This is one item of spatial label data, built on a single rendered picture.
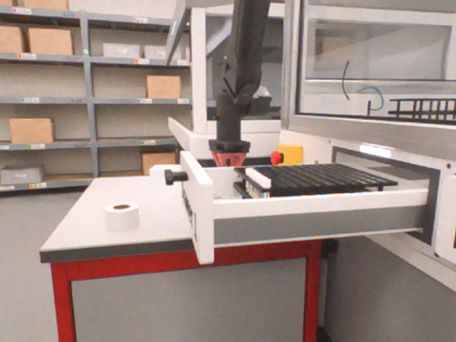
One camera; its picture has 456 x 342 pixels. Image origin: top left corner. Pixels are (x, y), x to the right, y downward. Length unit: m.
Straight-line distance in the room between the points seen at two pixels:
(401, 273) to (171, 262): 0.42
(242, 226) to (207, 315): 0.38
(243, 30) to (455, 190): 0.41
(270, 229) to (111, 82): 4.33
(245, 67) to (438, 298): 0.50
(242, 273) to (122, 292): 0.25
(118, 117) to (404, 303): 4.31
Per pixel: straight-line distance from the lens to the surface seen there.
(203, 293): 0.77
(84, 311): 0.78
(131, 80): 4.71
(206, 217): 0.42
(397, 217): 0.56
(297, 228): 0.48
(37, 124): 4.34
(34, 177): 4.43
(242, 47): 0.66
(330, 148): 0.80
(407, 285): 0.67
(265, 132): 1.42
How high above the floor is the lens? 1.02
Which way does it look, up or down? 12 degrees down
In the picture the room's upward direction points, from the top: straight up
